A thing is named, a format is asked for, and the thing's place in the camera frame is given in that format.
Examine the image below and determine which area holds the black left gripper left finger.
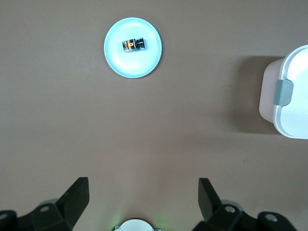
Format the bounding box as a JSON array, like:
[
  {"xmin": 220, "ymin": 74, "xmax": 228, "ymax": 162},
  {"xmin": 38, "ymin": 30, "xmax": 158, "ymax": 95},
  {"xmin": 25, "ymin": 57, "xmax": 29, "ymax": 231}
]
[{"xmin": 0, "ymin": 177, "xmax": 90, "ymax": 231}]

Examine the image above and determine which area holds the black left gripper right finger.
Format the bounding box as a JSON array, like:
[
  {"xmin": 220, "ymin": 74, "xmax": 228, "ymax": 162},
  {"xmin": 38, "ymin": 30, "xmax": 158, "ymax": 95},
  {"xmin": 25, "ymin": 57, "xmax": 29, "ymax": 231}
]
[{"xmin": 194, "ymin": 178, "xmax": 295, "ymax": 231}]

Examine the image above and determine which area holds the light blue round plate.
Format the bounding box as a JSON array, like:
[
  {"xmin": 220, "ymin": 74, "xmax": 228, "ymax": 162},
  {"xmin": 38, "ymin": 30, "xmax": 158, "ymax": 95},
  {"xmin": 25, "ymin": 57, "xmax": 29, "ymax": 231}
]
[{"xmin": 103, "ymin": 17, "xmax": 163, "ymax": 79}]

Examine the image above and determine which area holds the white lidded storage box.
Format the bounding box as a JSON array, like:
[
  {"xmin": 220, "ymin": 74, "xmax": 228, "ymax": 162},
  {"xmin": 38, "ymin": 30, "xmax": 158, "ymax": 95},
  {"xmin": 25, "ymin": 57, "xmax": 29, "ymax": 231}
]
[{"xmin": 258, "ymin": 44, "xmax": 308, "ymax": 140}]

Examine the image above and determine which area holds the orange black switch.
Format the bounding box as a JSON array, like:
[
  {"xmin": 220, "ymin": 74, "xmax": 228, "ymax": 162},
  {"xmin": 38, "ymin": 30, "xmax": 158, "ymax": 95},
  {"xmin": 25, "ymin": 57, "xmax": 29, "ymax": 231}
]
[{"xmin": 121, "ymin": 37, "xmax": 147, "ymax": 53}]

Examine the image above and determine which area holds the gray box latch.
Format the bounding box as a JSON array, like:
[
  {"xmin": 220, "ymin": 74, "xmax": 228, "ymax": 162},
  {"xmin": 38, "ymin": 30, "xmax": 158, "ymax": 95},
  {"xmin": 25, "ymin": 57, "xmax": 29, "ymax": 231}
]
[{"xmin": 273, "ymin": 79, "xmax": 294, "ymax": 106}]

